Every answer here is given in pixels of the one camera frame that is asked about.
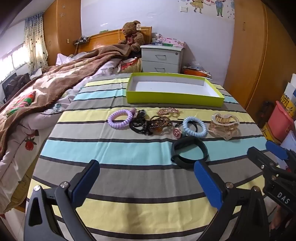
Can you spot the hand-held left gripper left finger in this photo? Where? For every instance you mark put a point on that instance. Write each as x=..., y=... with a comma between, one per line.
x=85, y=180

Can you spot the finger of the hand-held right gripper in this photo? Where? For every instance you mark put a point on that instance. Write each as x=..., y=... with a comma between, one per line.
x=260, y=158
x=276, y=149

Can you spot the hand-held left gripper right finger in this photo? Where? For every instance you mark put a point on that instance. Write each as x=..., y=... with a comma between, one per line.
x=208, y=183

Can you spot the translucent pink claw hair clip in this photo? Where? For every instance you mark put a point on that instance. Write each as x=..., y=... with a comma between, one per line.
x=223, y=128

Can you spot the black wristband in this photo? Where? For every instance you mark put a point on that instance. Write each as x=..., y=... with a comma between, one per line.
x=185, y=139

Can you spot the green shallow cardboard box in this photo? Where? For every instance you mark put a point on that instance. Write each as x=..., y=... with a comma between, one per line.
x=161, y=97

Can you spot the person's right hand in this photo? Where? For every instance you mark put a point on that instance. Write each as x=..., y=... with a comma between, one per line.
x=276, y=220

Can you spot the yellow cardboard box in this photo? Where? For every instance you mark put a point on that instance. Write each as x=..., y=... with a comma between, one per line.
x=269, y=133

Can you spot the pink plastic bucket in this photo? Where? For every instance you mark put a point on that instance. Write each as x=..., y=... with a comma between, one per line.
x=279, y=122

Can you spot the dark bag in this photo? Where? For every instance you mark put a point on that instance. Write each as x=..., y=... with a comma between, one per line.
x=267, y=113

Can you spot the stack of papers and boards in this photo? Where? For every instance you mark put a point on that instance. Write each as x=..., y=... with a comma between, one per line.
x=289, y=97

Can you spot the striped bed sheet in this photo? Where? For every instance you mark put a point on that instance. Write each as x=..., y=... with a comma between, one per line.
x=138, y=150

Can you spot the white floral quilt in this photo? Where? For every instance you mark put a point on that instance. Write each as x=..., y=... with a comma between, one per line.
x=23, y=143

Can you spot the pink rhinestone hair clip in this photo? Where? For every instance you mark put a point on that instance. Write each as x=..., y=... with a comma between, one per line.
x=168, y=111

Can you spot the large wooden wardrobe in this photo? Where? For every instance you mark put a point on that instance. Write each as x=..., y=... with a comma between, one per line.
x=249, y=58

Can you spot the orange basin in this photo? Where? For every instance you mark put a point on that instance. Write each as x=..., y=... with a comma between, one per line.
x=194, y=72

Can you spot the brown fleece blanket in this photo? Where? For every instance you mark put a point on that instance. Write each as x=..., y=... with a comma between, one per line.
x=69, y=71

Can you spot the dark chair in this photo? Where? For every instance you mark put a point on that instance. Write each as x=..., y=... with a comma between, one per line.
x=13, y=85

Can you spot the red and yellow pillow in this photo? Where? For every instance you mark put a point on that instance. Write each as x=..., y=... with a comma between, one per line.
x=129, y=66

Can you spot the white nightstand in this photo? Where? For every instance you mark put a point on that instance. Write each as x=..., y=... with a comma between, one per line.
x=161, y=58

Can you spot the power strip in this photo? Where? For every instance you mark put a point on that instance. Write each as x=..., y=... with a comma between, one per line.
x=81, y=40

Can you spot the wooden headboard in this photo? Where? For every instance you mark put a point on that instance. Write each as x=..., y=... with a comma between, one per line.
x=104, y=38

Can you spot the dotted curtain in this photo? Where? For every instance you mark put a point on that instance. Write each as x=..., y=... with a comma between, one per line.
x=34, y=46

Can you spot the pink flat box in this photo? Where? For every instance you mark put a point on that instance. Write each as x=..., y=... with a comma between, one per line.
x=173, y=42

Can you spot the narrow wooden cabinet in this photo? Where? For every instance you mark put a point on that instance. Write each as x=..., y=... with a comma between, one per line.
x=62, y=30

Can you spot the small bottles group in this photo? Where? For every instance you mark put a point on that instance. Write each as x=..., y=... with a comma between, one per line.
x=157, y=39

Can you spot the brown teddy bear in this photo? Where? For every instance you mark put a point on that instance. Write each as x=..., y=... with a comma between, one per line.
x=131, y=34

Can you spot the cartoon wall sticker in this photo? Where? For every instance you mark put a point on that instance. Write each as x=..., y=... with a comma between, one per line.
x=208, y=5

